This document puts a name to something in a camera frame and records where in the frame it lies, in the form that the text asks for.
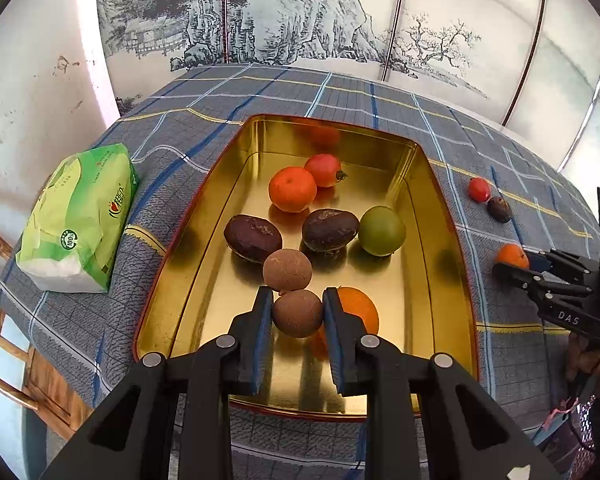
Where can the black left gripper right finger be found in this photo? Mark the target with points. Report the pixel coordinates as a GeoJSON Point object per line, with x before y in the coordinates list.
{"type": "Point", "coordinates": [424, 415]}

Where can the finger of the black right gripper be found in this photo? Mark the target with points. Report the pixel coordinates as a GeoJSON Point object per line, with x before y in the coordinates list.
{"type": "Point", "coordinates": [560, 259]}
{"type": "Point", "coordinates": [548, 281]}

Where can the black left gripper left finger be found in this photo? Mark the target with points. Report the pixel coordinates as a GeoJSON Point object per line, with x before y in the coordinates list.
{"type": "Point", "coordinates": [184, 399]}

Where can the small tangerine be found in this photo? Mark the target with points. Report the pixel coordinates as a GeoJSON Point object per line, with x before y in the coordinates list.
{"type": "Point", "coordinates": [514, 255]}
{"type": "Point", "coordinates": [292, 189]}

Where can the large orange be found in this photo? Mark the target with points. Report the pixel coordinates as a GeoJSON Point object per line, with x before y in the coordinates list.
{"type": "Point", "coordinates": [353, 301]}

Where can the brown longan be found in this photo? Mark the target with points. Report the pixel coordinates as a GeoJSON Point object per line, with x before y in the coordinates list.
{"type": "Point", "coordinates": [287, 270]}
{"type": "Point", "coordinates": [298, 314]}

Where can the dark passion fruit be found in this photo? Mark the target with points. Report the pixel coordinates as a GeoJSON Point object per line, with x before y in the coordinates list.
{"type": "Point", "coordinates": [499, 209]}
{"type": "Point", "coordinates": [329, 230]}
{"type": "Point", "coordinates": [252, 238]}

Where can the purple sleeve right forearm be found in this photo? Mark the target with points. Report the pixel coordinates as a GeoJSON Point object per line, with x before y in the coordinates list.
{"type": "Point", "coordinates": [565, 453]}

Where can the right hand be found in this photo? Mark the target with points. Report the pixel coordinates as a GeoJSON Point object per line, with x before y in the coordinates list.
{"type": "Point", "coordinates": [580, 359]}

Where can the dark passion fruit back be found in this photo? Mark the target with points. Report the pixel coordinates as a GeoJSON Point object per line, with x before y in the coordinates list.
{"type": "Point", "coordinates": [499, 209]}

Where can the pink ribbon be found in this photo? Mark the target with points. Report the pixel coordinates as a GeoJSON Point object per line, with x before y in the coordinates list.
{"type": "Point", "coordinates": [565, 407]}

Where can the red tomato on cloth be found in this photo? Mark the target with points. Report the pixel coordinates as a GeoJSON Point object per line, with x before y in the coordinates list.
{"type": "Point", "coordinates": [479, 190]}

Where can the blue plaid tablecloth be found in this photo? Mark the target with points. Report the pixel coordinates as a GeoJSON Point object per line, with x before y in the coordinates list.
{"type": "Point", "coordinates": [174, 140]}

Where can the gold red toffee tin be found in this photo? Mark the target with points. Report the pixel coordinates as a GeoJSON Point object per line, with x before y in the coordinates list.
{"type": "Point", "coordinates": [421, 291]}

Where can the green round fruit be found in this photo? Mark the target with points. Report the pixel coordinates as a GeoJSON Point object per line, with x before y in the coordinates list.
{"type": "Point", "coordinates": [382, 232]}

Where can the green tissue pack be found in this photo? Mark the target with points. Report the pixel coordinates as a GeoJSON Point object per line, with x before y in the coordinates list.
{"type": "Point", "coordinates": [71, 237]}

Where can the painted folding screen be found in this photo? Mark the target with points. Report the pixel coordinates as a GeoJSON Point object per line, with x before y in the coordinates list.
{"type": "Point", "coordinates": [530, 66]}

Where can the red tomato in tin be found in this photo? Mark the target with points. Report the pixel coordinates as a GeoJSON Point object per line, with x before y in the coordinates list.
{"type": "Point", "coordinates": [326, 170]}

